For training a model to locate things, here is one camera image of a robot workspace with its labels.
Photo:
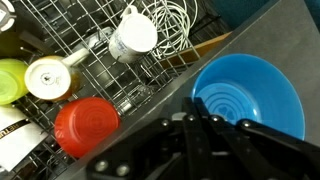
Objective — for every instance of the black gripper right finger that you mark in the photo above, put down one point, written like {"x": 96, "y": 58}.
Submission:
{"x": 253, "y": 150}

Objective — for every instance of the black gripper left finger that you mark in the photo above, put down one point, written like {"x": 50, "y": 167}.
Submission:
{"x": 150, "y": 150}

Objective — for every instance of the blue plastic bowl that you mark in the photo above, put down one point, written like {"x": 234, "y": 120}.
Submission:
{"x": 253, "y": 83}

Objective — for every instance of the red plastic bowl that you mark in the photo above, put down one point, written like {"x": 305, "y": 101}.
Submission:
{"x": 86, "y": 126}

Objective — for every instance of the wooden side panel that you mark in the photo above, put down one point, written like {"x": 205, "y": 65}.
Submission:
{"x": 186, "y": 55}

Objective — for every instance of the white mug blue print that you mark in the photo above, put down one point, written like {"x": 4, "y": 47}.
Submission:
{"x": 133, "y": 36}

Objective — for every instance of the yellow mug white base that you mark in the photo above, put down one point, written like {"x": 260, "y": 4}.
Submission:
{"x": 48, "y": 78}

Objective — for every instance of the white mug black band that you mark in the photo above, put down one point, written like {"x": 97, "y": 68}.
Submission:
{"x": 16, "y": 140}

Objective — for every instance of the lime green cup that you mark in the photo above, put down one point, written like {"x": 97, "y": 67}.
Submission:
{"x": 11, "y": 81}

